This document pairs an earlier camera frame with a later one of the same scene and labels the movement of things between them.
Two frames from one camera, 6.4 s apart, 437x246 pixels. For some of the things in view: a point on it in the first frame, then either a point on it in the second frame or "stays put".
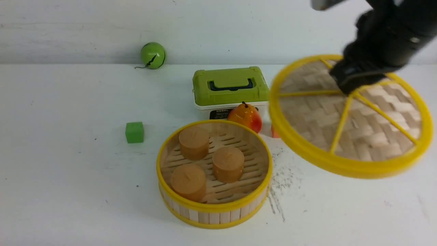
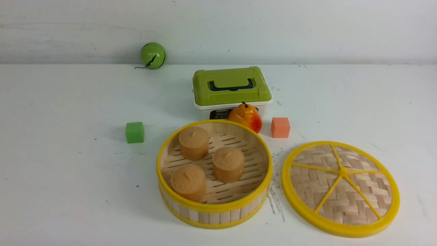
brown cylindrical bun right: (228, 164) stays put
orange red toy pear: (247, 114) stays put
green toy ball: (153, 55) stays put
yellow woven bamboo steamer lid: (376, 131) to (341, 189)
